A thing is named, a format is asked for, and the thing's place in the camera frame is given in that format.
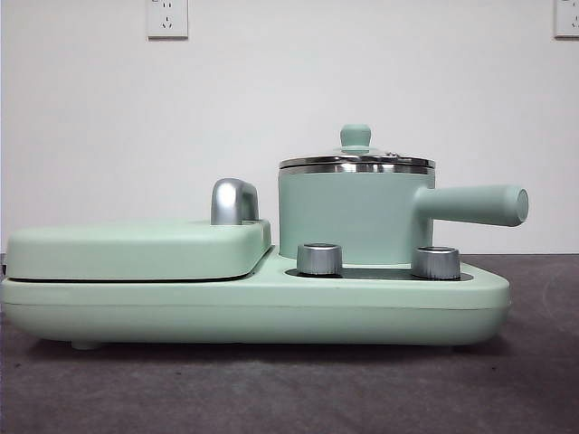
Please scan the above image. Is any glass pot lid green knob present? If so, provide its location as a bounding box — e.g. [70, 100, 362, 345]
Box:
[279, 124, 438, 170]

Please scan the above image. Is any silver control knob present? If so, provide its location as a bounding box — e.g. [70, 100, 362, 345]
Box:
[411, 246, 461, 279]
[296, 242, 344, 276]

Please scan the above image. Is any mint green breakfast machine base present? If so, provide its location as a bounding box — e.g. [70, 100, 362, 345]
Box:
[0, 245, 511, 352]

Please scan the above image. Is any mint green hinged griddle lid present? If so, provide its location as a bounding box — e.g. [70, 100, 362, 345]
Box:
[6, 178, 274, 281]

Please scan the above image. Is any mint green pot with handle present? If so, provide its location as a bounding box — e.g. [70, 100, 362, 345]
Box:
[278, 165, 530, 268]

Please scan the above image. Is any white wall socket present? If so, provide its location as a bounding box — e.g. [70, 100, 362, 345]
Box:
[554, 0, 579, 39]
[147, 0, 190, 41]

